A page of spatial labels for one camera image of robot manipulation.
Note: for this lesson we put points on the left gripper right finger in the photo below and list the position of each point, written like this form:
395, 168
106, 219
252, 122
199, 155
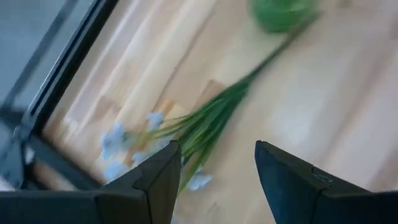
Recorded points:
311, 199

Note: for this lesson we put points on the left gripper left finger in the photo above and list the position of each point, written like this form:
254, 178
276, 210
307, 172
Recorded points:
124, 205

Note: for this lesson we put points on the white artificial flower bunch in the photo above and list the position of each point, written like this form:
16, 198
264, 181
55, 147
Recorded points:
211, 118

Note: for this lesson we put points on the green glass vase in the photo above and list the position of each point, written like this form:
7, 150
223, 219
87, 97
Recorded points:
280, 14

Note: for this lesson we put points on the black aluminium table frame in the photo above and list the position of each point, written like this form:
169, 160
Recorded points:
62, 71

